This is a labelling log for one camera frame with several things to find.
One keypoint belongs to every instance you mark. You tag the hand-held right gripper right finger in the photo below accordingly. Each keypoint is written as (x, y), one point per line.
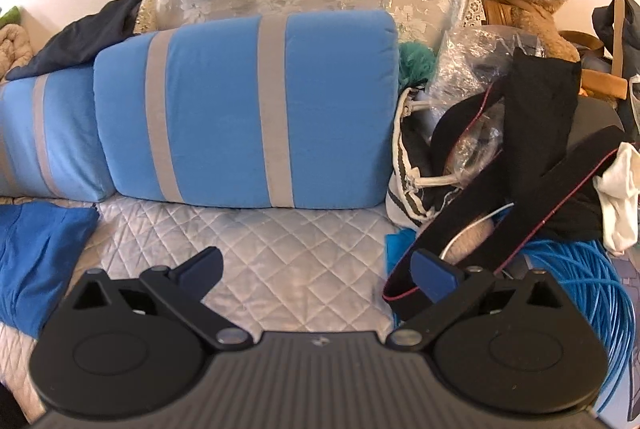
(432, 276)

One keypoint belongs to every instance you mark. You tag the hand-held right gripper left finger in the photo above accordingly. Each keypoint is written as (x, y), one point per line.
(202, 271)

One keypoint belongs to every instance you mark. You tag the blue fleece jacket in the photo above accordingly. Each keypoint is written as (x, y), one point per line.
(40, 259)

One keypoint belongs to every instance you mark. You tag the teal cloth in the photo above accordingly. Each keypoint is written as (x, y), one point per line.
(397, 254)

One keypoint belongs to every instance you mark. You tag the striped canvas bag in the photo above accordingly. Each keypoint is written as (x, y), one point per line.
(400, 204)

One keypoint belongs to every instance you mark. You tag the white quilted bedspread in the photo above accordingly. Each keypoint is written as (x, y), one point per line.
(275, 234)

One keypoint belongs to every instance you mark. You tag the blue pillow with beige stripes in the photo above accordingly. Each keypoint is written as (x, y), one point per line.
(215, 109)
(65, 134)

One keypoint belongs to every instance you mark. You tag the white cloth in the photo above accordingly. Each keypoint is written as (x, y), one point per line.
(617, 204)

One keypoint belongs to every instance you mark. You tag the black cloth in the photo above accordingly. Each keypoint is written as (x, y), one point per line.
(540, 109)

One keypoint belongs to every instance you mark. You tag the teal fuzzy pompom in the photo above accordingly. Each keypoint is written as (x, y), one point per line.
(415, 61)

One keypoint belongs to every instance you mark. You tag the clear plastic bag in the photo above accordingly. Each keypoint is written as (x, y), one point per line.
(465, 59)

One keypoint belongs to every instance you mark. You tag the dark navy garment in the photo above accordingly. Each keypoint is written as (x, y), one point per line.
(90, 34)

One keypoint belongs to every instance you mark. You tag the beige crumpled blanket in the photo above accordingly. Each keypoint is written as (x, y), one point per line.
(15, 49)

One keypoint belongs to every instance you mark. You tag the green cloth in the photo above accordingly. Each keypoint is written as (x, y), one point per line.
(11, 16)

